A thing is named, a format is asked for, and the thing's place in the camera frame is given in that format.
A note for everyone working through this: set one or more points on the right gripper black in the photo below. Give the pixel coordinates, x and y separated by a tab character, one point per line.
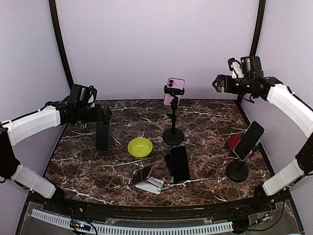
220	79

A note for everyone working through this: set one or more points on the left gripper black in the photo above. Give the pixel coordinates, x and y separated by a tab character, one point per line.
99	116

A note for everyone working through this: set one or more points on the grey small phone stand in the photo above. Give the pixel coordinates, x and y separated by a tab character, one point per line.
101	131

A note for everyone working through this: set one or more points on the purple edged phone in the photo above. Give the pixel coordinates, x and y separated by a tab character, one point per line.
142	175

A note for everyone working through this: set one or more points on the white folding phone stand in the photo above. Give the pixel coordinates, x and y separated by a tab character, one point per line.
151	185

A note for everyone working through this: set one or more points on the large black phone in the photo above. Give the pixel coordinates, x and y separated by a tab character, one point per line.
179	164

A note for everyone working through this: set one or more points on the dark blue phone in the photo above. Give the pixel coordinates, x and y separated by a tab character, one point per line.
109	140

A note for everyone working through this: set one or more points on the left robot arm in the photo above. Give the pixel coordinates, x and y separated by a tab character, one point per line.
78	106

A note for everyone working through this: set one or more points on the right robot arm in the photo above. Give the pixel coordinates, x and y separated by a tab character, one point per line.
248	78

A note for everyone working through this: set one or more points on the pink phone on tall stand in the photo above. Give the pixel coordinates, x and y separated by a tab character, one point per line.
173	88

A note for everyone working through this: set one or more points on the phone on right stand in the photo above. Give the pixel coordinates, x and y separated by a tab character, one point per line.
249	140

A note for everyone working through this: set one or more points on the black tall phone stand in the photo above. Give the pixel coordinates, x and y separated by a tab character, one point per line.
173	136

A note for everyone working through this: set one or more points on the black folding phone stand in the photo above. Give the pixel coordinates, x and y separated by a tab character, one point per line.
167	158

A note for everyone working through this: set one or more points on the black right phone stand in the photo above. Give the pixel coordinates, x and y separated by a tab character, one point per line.
237	170

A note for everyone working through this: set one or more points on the green bowl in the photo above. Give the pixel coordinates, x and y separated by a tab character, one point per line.
140	148

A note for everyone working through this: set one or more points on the red bowl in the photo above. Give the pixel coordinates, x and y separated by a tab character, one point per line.
233	141

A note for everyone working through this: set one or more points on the right black corner post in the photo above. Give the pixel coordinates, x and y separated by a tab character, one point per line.
258	27

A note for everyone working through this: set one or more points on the black corner post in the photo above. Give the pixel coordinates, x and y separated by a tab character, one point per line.
59	41
258	27

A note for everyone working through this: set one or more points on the white cable duct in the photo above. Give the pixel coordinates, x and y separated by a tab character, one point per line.
132	227

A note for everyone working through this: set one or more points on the left black corner post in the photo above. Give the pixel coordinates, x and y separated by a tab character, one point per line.
59	41

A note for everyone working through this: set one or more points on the black front rail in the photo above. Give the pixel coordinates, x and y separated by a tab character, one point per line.
237	210

